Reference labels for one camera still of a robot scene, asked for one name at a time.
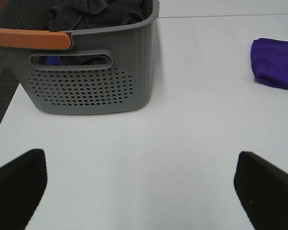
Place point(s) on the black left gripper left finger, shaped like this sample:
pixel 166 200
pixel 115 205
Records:
pixel 22 185

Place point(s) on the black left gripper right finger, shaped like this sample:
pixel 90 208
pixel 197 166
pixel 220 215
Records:
pixel 262 189

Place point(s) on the folded purple towel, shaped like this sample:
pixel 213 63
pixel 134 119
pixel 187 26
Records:
pixel 269 62

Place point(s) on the blue towel in basket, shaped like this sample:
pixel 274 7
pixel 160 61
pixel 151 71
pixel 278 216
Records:
pixel 52 61

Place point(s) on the grey perforated plastic basket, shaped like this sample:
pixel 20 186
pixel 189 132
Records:
pixel 106 70

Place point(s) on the dark grey towel in basket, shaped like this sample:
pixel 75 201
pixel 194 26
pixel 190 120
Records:
pixel 70 15

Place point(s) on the orange basket handle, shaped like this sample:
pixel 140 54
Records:
pixel 33 39

